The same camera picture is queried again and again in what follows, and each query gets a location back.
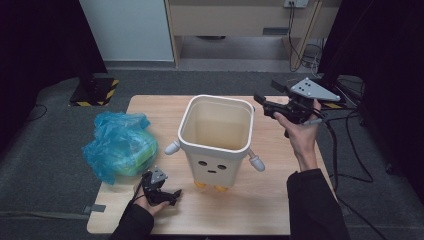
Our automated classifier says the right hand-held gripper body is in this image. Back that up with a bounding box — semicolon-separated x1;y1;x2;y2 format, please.
279;77;342;125

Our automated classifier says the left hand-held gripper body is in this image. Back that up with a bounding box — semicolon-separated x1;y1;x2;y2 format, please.
141;165;174;206

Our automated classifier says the white trash bin with face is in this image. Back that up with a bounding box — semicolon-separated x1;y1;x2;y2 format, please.
164;94;267;193

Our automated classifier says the blue plastic trash bag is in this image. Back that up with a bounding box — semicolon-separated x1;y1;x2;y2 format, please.
81;110;159;186

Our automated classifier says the person's left hand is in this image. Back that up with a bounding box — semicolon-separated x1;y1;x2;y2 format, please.
133;182;170;217

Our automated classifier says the person's right hand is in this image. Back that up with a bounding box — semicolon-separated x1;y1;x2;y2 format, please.
273;99;322;159

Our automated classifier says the green crumpled wrapper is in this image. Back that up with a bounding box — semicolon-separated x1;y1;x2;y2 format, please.
114;133;158;177

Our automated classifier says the grey tape strip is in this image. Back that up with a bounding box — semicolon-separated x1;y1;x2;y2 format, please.
83;203;107;214

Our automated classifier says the light wooden desk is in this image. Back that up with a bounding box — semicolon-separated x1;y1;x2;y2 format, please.
164;0;344;69

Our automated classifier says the white power outlet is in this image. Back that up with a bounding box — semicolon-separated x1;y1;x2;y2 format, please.
283;0;310;9

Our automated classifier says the dark curtain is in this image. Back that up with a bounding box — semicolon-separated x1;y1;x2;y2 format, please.
318;0;424;208
0;0;108;151

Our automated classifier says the white cabinet panel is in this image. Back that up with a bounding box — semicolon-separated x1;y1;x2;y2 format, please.
79;0;175;63

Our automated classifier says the left hand-held gripper cable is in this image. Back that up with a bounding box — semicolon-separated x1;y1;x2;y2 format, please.
131;184;145;205

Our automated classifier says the hand-held gripper cable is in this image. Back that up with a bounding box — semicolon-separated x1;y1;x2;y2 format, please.
131;184;145;205
301;109;381;240

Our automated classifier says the tangle of white cables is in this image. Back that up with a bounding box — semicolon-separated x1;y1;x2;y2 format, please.
301;38;326;79

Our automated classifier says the black outlet cable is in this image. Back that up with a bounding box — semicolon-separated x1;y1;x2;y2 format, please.
288;1;304;73

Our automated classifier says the long black floor cable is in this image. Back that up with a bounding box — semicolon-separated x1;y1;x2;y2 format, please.
321;106;374;184

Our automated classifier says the right hand-held gripper cable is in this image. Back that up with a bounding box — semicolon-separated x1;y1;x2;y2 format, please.
301;109;381;240

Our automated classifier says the black floor cable loop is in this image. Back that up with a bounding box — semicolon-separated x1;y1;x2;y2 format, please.
24;103;48;123

